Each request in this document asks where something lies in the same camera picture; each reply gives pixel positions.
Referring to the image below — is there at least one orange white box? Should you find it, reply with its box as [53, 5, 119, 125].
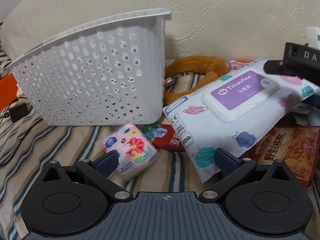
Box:
[0, 74, 18, 109]

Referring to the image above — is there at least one pink floral tissue pack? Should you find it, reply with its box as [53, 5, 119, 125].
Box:
[102, 124, 157, 181]

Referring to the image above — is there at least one red walnut snack bag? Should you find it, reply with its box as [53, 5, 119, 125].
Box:
[242, 126, 319, 187]

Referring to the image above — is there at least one wet wipes pack purple lid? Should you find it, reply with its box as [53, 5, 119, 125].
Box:
[163, 58, 319, 183]

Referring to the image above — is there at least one brown plush toy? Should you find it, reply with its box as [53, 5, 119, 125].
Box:
[163, 55, 232, 107]

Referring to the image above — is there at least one large cream embossed cushion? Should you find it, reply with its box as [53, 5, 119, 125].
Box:
[1, 0, 319, 60]

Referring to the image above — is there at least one white perforated plastic basket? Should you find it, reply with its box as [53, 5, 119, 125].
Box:
[9, 8, 171, 126]

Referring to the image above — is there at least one black power adapter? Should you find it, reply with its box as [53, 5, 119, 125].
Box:
[9, 102, 29, 123]

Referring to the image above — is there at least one white printed plastic package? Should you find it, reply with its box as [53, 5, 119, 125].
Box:
[306, 27, 320, 50]

